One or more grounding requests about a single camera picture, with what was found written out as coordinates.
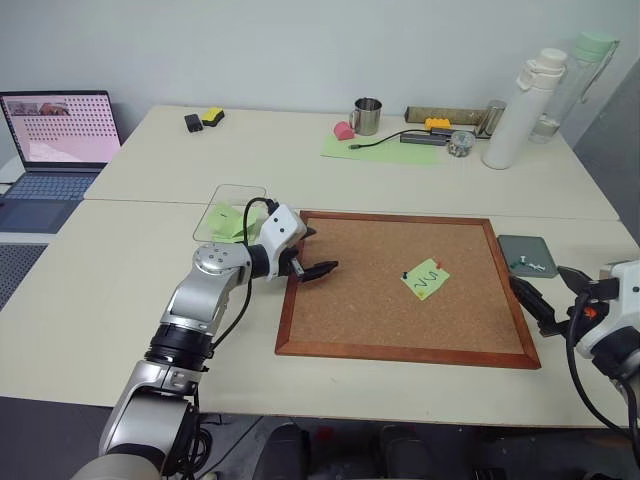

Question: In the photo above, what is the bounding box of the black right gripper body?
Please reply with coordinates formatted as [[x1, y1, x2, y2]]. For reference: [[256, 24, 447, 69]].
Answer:
[[538, 278, 622, 337]]

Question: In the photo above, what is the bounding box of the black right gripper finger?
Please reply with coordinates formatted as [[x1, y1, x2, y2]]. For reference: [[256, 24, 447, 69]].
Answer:
[[508, 275, 557, 332], [556, 265, 597, 297]]

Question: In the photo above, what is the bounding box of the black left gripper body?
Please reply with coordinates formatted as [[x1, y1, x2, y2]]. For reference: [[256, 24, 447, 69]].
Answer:
[[280, 243, 307, 282]]

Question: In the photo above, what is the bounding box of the wood-framed cork board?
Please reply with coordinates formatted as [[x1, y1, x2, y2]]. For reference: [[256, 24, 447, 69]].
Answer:
[[273, 209, 543, 371]]

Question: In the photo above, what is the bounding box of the green note with scribble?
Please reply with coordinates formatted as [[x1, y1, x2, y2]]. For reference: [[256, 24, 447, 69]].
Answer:
[[399, 257, 453, 302]]

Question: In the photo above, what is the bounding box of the grey rectangular tray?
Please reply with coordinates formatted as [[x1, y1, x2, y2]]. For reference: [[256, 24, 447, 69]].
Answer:
[[496, 234, 560, 281]]

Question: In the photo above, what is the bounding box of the clear plastic tray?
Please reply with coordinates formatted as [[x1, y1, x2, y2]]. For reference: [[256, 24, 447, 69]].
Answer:
[[192, 183, 269, 247]]

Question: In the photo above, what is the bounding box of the light green paper sheet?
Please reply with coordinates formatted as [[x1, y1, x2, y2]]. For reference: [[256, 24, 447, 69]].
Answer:
[[319, 129, 447, 167]]

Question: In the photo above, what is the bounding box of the steel mug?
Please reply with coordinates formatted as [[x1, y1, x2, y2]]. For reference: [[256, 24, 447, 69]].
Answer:
[[347, 96, 384, 136]]

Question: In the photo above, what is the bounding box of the grey usb hub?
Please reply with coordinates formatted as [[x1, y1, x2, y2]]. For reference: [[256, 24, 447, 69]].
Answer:
[[399, 127, 454, 147]]

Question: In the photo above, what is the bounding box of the white water bottle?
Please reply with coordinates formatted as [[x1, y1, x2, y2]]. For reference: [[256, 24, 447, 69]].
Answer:
[[481, 47, 569, 171]]

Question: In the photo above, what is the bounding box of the small steel cylinder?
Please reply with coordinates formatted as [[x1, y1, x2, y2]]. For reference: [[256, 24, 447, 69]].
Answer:
[[476, 98, 508, 139]]

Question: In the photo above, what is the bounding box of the clear bottle with green lid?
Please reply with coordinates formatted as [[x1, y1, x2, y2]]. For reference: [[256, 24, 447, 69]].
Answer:
[[527, 30, 622, 146]]

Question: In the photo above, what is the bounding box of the dark rounded shape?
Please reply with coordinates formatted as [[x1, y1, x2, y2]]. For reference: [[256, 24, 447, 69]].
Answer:
[[376, 423, 437, 480]]

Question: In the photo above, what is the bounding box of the blue-grey laptop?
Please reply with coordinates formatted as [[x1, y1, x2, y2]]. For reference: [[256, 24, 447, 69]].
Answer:
[[0, 90, 124, 234]]

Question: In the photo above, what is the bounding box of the grey perforated mat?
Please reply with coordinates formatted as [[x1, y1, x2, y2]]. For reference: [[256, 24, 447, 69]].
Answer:
[[0, 242, 49, 312]]

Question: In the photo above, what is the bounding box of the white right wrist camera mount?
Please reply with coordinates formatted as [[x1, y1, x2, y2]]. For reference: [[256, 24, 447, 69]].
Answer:
[[573, 259, 640, 359]]

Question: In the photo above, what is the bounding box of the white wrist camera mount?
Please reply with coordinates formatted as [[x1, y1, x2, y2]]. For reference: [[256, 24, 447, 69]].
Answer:
[[573, 259, 640, 359], [256, 203, 308, 282]]

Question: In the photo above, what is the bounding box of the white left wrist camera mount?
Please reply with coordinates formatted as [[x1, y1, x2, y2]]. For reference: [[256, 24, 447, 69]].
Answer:
[[256, 203, 308, 282]]

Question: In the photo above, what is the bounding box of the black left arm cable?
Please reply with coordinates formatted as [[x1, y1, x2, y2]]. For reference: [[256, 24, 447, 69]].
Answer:
[[206, 197, 281, 359]]

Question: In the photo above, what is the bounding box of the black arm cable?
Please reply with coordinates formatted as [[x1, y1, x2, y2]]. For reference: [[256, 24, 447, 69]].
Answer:
[[564, 293, 632, 434], [206, 197, 281, 359]]

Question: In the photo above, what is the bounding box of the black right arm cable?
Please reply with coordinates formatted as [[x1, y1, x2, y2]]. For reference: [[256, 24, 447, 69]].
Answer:
[[564, 293, 632, 434]]

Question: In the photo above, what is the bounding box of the black usb hub cable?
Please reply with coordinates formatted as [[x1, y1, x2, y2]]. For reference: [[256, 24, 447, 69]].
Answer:
[[348, 133, 404, 152]]

